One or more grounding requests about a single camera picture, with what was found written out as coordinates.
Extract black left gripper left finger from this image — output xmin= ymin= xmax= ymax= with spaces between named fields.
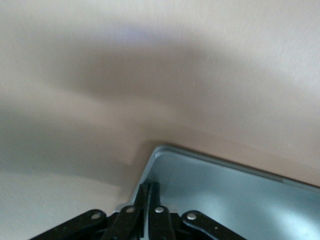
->
xmin=29 ymin=183 xmax=150 ymax=240

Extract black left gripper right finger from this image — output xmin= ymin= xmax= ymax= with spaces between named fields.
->
xmin=147 ymin=182 xmax=251 ymax=240

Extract grey laptop with black screen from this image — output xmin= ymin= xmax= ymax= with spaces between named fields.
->
xmin=112 ymin=145 xmax=320 ymax=240

